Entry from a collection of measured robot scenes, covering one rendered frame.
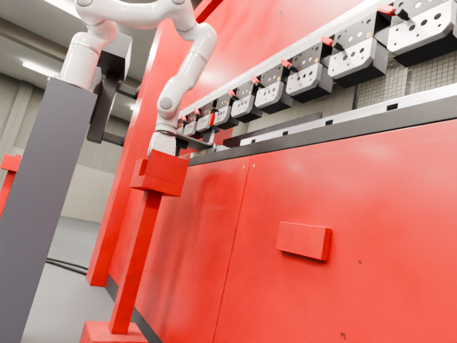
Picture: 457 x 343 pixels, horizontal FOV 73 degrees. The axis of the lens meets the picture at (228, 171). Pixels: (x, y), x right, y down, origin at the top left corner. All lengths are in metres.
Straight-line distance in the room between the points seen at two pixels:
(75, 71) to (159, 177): 0.57
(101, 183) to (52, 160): 9.40
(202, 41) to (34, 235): 0.99
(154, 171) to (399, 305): 0.90
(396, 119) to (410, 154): 0.08
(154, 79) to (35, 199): 1.60
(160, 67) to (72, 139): 1.50
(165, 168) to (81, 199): 9.47
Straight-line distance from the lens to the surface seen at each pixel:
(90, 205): 10.71
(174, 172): 1.24
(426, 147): 0.66
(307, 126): 1.07
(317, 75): 1.13
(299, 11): 1.43
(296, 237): 0.76
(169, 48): 2.84
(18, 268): 1.39
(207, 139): 1.76
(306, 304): 0.76
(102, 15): 1.55
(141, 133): 2.55
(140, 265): 1.30
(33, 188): 1.36
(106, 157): 10.83
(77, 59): 1.50
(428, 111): 0.68
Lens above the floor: 0.57
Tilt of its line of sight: 11 degrees up
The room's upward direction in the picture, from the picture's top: 12 degrees clockwise
